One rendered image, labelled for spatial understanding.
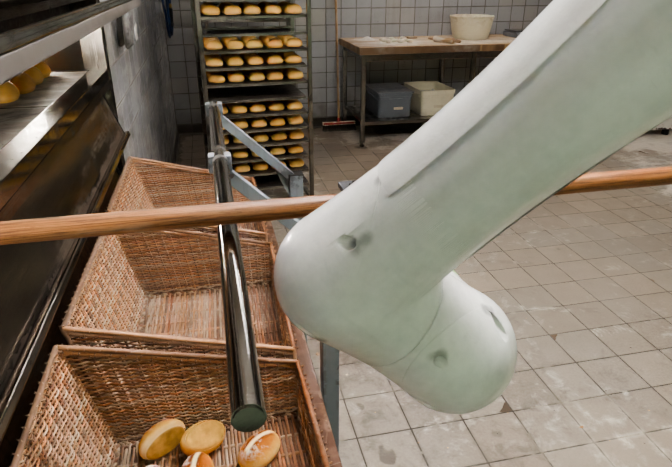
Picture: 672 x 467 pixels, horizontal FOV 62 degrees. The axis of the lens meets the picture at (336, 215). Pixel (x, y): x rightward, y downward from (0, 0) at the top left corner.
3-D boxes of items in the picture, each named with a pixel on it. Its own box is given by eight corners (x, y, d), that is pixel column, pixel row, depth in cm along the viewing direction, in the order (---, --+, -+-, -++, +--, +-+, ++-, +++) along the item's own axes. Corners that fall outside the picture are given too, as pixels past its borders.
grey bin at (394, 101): (376, 118, 527) (377, 93, 518) (363, 107, 572) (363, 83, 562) (413, 116, 534) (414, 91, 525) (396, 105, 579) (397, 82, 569)
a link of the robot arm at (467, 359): (476, 461, 47) (568, 369, 46) (371, 402, 42) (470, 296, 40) (418, 359, 60) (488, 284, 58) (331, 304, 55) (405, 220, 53)
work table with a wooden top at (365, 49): (358, 148, 519) (359, 47, 483) (338, 126, 590) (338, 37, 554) (569, 134, 563) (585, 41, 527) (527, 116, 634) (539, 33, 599)
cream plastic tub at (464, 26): (458, 41, 528) (460, 17, 519) (441, 36, 565) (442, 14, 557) (500, 40, 536) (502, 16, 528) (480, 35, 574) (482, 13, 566)
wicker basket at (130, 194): (117, 292, 175) (102, 211, 164) (136, 220, 226) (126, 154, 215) (272, 275, 185) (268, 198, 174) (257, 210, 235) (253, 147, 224)
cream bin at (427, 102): (420, 116, 536) (421, 91, 526) (401, 105, 580) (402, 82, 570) (454, 114, 544) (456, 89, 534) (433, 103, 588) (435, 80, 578)
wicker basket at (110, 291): (79, 436, 121) (53, 329, 110) (118, 299, 172) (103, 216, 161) (301, 404, 130) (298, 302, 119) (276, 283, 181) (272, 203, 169)
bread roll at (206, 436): (234, 438, 116) (224, 448, 119) (219, 410, 118) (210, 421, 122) (192, 460, 109) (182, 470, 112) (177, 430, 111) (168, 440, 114)
